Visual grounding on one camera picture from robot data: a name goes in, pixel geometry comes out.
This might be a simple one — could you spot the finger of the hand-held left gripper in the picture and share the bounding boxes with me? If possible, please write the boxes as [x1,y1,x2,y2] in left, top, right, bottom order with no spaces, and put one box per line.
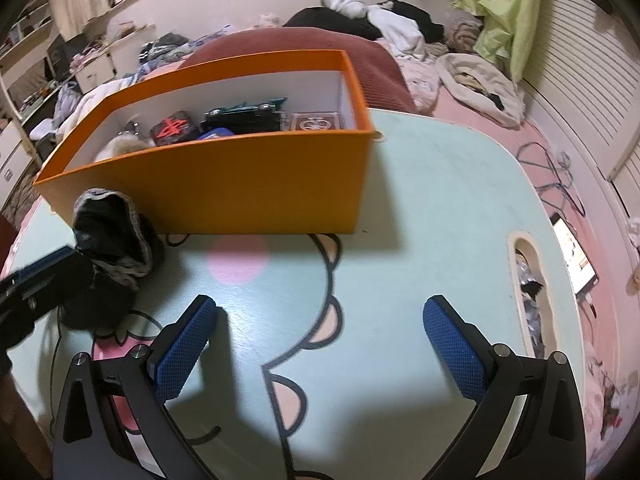
[0,246,96,351]

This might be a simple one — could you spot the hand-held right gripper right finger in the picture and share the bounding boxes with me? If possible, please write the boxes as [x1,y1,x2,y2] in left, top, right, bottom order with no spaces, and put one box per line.
[422,295,586,480]

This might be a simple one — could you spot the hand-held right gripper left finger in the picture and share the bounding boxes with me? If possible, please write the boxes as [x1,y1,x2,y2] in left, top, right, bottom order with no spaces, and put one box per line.
[52,295,236,480]

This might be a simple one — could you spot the orange storage box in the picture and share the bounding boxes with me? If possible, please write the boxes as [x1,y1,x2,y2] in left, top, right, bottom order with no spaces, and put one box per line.
[33,50,376,236]

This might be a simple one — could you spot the red and black case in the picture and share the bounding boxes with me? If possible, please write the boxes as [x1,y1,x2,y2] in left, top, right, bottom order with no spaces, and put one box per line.
[150,112,195,147]

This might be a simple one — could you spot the brown card box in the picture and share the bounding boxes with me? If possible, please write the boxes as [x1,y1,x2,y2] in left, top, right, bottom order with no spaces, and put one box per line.
[289,111,347,132]

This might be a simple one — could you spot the mint green cartoon desktop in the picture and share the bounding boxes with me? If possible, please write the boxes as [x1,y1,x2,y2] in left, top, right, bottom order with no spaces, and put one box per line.
[5,107,581,480]

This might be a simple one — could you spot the white drawer cabinet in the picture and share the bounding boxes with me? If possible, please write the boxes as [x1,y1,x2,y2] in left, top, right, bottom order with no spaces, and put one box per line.
[0,120,41,196]

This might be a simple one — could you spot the pile of mixed clothes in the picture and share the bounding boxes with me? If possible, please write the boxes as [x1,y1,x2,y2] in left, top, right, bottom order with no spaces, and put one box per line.
[52,32,193,133]

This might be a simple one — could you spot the white storage box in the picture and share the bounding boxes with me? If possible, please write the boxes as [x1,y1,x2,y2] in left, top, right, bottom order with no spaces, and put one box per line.
[75,52,117,95]

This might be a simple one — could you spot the pink bed sheet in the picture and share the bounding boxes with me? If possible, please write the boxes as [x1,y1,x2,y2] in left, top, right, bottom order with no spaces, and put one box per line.
[390,85,640,480]

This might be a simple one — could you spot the white shelf unit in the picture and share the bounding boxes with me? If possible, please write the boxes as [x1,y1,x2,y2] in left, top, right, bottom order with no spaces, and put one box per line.
[0,0,66,126]

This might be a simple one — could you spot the pink floral cloth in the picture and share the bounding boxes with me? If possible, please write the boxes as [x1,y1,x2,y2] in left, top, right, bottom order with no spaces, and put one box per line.
[400,55,442,111]

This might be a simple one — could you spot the beige blanket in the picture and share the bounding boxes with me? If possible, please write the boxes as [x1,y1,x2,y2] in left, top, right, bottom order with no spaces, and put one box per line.
[437,52,526,128]

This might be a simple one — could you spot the beige curtain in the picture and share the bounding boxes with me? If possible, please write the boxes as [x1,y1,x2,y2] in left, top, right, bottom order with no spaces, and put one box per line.
[45,0,108,41]

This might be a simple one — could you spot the white louvred door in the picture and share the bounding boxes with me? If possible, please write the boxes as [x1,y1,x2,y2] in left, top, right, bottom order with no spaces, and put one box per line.
[522,0,640,181]

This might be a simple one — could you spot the maroon cushion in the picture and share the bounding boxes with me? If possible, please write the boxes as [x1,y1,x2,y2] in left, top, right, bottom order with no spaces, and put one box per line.
[180,26,418,113]

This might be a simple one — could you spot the white garment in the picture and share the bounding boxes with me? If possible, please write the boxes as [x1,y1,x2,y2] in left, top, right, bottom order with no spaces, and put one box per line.
[320,0,431,58]

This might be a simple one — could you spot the light green hanging cloth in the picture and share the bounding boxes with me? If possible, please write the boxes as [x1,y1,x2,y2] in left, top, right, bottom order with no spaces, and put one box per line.
[451,0,548,83]

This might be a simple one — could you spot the dark wire clothes hangers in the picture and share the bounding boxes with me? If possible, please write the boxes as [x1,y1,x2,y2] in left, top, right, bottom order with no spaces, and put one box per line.
[517,142,586,218]

